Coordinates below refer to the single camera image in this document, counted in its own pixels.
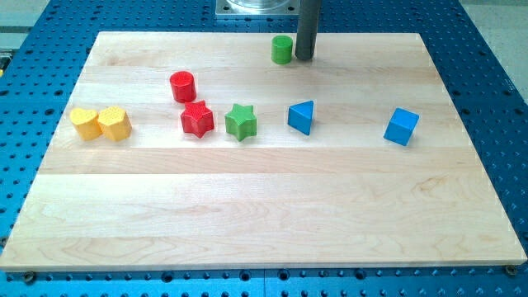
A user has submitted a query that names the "blue cube block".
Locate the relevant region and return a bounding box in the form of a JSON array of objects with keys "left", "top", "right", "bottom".
[{"left": 384, "top": 107, "right": 419, "bottom": 146}]

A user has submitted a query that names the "yellow heart block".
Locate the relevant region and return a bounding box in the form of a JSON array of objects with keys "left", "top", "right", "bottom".
[{"left": 69, "top": 107, "right": 102, "bottom": 141}]

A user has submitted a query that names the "green cylinder block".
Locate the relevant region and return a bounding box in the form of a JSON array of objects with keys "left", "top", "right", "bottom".
[{"left": 271, "top": 35, "right": 293, "bottom": 64}]

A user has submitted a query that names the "red star block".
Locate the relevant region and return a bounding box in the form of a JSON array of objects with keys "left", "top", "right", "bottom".
[{"left": 181, "top": 101, "right": 215, "bottom": 139}]

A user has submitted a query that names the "red cylinder block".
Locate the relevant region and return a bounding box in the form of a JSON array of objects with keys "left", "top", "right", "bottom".
[{"left": 169, "top": 71, "right": 197, "bottom": 103}]

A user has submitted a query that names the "green star block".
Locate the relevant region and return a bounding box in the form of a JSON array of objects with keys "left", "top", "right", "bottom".
[{"left": 224, "top": 104, "right": 257, "bottom": 141}]

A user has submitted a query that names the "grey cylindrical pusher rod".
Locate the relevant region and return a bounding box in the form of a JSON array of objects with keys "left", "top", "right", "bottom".
[{"left": 295, "top": 0, "right": 323, "bottom": 61}]

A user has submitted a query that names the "yellow hexagon block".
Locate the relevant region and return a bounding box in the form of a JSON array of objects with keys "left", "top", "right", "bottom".
[{"left": 98, "top": 106, "right": 132, "bottom": 141}]

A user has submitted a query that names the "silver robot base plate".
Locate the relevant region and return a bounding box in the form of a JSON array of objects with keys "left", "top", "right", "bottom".
[{"left": 215, "top": 0, "right": 300, "bottom": 16}]

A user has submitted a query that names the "light wooden board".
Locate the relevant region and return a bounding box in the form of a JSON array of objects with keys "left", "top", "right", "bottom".
[{"left": 1, "top": 31, "right": 526, "bottom": 271}]

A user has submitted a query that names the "blue triangle block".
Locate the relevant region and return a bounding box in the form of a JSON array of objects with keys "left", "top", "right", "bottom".
[{"left": 287, "top": 101, "right": 314, "bottom": 135}]

